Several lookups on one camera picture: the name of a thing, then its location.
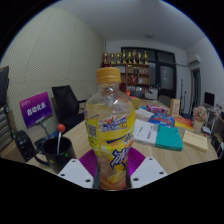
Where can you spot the white book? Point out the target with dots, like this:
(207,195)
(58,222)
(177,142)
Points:
(145,131)

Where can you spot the purple sign on stand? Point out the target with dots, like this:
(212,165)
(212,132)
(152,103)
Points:
(35,108)

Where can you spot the pink package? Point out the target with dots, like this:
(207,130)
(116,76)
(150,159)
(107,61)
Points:
(155,108)

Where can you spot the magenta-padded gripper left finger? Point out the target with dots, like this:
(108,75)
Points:
(75,171)

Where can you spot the orange carton box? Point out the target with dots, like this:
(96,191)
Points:
(175,107)

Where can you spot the wooden shelf unit with trophies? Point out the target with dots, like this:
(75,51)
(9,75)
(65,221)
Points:
(135,75)

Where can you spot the blue book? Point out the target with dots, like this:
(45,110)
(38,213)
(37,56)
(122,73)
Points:
(161,119)

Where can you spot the pale yellow notepad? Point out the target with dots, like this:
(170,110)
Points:
(195,140)

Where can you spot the red-ball stirrer stick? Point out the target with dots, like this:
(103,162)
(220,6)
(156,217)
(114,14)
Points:
(61,127)

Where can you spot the flower bouquet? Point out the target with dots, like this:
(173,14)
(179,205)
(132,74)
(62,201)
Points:
(200,115)

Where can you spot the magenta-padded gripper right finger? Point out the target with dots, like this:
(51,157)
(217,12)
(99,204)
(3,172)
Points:
(148,170)

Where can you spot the black office chair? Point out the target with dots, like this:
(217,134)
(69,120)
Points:
(65,100)

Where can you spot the white air conditioner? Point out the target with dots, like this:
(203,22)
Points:
(194,60)

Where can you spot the white pink booklet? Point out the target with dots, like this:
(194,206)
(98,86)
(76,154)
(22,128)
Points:
(143,115)

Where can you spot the black framed glass door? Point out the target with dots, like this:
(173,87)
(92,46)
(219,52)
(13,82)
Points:
(165,76)

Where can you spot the orange book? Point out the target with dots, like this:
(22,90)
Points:
(183,122)

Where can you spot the yellow gift box red ribbon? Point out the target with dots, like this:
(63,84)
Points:
(136,102)

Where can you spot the yellow-labelled drink bottle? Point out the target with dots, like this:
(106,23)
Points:
(110,133)

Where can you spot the black monitor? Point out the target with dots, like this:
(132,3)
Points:
(209,99)

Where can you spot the striped grey chair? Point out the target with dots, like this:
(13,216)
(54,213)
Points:
(5,130)

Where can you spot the teal book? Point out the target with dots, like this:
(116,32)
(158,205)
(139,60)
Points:
(168,138)

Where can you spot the black mug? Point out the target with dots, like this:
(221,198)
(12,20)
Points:
(63,156)

